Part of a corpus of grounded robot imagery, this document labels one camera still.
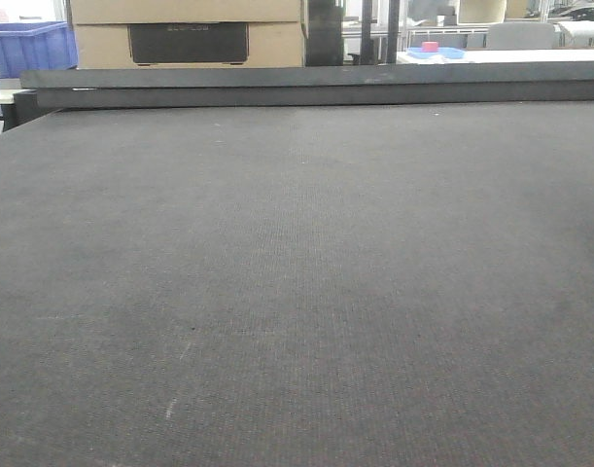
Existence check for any white table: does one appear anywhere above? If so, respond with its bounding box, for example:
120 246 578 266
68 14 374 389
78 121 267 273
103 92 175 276
397 49 594 64

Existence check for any black vertical post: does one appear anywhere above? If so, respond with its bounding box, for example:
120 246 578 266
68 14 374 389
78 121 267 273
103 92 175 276
359 0 373 65

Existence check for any pink cube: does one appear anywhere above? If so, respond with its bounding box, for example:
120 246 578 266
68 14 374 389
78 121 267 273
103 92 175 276
421 41 439 54

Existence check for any grey chair back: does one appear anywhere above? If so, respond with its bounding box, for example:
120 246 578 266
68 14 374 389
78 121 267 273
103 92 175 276
485 21 556 51

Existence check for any light blue tray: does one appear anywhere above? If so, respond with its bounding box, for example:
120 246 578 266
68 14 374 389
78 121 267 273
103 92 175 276
406 46 466 60

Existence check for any large blue plastic crate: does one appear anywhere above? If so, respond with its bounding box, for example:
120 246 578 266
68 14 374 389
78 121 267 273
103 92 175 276
0 21 79 79

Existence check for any brown cardboard box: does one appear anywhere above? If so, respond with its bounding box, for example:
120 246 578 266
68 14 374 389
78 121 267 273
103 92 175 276
69 0 308 69

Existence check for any dark conveyor side rail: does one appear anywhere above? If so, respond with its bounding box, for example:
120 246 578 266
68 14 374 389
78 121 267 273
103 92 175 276
20 61 594 109

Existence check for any beige plastic bin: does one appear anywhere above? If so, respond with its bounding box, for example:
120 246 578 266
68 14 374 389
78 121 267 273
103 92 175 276
456 0 507 25

